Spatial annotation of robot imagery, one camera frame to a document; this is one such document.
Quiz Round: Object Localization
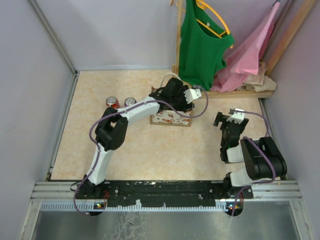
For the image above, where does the red can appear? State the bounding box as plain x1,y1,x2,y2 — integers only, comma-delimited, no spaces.
105,96,121,109

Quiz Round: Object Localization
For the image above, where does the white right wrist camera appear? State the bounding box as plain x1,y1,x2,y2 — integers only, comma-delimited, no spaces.
226,108,245,124

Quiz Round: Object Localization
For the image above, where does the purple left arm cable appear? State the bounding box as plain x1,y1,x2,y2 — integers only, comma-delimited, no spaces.
72,85,210,216

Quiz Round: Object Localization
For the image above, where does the yellow clothes hanger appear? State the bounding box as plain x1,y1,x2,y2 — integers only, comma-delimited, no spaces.
193,0,232,40

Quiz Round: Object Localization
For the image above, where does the aluminium rail frame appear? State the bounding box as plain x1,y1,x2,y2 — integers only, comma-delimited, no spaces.
19,0,311,240

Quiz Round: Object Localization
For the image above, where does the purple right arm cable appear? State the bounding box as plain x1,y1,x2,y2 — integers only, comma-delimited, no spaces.
229,111,277,217

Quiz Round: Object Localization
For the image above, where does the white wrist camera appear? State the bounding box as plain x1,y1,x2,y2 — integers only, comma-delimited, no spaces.
226,108,245,124
183,88,202,104

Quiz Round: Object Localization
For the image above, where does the wooden clothes rack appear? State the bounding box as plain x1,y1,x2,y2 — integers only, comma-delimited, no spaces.
170,0,318,99

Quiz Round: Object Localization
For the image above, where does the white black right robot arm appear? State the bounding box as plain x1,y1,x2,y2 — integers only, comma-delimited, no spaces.
213,108,288,198

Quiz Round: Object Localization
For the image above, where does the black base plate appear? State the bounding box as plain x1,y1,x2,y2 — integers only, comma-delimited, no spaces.
74,179,254,208

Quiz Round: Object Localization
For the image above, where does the green tank top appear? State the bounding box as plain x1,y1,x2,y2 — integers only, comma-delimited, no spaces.
178,0,235,91

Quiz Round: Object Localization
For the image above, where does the patterned canvas tote bag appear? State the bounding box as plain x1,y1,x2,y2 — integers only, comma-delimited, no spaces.
149,109,194,127

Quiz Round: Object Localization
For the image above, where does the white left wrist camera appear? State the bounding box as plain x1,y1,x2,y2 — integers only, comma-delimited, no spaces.
183,88,202,104

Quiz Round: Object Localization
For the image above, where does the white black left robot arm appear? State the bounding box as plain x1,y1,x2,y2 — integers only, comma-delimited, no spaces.
76,77,202,199

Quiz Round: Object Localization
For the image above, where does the beige cloth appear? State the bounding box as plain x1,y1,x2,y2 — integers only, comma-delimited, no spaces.
236,62,277,92

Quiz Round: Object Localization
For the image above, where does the pink shirt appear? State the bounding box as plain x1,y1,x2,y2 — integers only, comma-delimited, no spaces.
210,0,280,93

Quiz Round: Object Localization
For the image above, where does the purple can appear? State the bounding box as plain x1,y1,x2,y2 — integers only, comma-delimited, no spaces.
124,97,137,107

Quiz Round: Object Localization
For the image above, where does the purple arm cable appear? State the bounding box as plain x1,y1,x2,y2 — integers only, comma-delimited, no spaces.
229,111,277,217
72,85,210,216

